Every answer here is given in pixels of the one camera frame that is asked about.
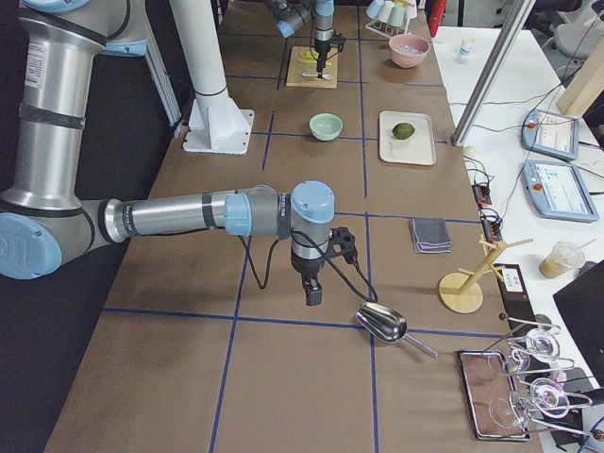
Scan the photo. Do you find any lower teach pendant tablet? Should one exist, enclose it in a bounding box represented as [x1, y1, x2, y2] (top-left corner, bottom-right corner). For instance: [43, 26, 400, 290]
[522, 159, 599, 223]

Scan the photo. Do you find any aluminium frame post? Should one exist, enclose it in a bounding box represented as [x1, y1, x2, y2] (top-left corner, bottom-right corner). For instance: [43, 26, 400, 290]
[451, 0, 535, 147]

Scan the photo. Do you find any wooden mug tree stand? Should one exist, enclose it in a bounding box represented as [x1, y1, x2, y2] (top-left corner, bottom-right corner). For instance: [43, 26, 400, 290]
[438, 235, 532, 314]

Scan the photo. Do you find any metal scoop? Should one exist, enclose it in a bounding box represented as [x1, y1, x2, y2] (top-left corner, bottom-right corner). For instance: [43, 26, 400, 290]
[355, 302, 439, 359]

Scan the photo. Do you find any wine glass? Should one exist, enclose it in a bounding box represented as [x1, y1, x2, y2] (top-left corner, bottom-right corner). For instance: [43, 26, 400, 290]
[488, 377, 594, 434]
[483, 328, 575, 377]

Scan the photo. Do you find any white cup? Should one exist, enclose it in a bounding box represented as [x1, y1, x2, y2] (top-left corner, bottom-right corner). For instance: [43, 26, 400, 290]
[377, 0, 394, 23]

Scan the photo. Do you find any light blue cup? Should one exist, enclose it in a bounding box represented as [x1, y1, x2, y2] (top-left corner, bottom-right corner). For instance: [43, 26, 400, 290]
[366, 0, 384, 19]

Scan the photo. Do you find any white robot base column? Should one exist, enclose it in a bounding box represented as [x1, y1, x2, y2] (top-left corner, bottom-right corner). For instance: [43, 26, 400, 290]
[170, 0, 255, 155]

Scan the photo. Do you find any iced coffee cup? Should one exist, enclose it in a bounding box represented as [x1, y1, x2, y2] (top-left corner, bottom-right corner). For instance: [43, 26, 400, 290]
[539, 238, 597, 278]

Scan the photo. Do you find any upper teach pendant tablet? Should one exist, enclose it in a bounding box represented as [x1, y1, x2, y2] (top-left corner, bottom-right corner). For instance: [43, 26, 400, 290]
[521, 109, 579, 161]

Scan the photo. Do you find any cream rabbit tray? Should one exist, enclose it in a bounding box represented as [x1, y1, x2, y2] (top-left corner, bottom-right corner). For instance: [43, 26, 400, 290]
[378, 110, 437, 166]

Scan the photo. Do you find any pink cup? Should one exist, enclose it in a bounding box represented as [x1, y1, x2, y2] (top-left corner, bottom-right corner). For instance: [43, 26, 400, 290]
[402, 0, 417, 21]

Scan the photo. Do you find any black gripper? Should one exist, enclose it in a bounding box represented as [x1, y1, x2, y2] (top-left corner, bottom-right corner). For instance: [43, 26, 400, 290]
[313, 38, 332, 79]
[291, 254, 325, 307]

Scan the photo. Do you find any yellow plastic knife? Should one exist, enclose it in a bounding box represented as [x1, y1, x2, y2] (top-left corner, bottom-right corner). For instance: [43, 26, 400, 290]
[297, 57, 332, 67]

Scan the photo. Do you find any teach pendant tablet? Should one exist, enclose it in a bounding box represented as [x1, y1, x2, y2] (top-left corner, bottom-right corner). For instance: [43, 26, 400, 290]
[522, 159, 599, 223]
[521, 109, 579, 161]

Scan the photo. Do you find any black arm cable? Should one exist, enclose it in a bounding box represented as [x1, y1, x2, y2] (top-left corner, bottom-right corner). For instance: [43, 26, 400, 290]
[238, 233, 379, 303]

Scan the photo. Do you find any grey folded cloth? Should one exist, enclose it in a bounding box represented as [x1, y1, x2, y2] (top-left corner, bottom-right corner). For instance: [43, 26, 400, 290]
[410, 217, 452, 254]

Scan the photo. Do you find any red object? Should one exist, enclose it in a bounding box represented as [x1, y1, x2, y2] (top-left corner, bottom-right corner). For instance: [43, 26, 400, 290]
[426, 0, 447, 27]

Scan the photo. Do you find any black power strip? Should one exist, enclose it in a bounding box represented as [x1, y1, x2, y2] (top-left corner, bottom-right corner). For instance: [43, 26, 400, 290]
[471, 183, 492, 207]

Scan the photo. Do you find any paper cup on desk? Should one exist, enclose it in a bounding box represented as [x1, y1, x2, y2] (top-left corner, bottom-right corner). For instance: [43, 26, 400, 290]
[457, 37, 476, 64]

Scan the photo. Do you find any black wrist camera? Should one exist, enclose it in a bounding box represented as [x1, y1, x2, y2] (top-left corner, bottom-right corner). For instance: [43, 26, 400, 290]
[330, 33, 345, 53]

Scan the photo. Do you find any green avocado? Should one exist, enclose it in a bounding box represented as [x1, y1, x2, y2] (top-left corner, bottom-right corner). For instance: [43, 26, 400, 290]
[392, 123, 416, 141]

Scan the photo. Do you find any black framed tray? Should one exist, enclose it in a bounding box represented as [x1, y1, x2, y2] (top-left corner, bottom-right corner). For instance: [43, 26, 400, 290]
[457, 349, 531, 443]

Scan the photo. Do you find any bamboo cutting board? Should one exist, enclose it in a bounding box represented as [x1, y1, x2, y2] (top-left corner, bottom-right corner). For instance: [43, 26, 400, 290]
[286, 46, 339, 89]

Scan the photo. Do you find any mint green cup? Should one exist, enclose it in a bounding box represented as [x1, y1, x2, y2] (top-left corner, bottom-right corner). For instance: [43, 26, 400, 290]
[387, 3, 405, 28]

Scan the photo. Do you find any green bowl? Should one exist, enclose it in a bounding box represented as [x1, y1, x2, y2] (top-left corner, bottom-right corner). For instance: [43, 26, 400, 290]
[309, 112, 344, 142]

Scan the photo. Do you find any white plastic spoon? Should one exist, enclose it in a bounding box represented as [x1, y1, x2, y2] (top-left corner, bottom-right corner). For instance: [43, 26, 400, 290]
[301, 73, 335, 80]

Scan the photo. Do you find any pink bowl with ice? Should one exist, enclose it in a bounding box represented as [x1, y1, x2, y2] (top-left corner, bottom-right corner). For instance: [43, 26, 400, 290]
[388, 34, 430, 69]

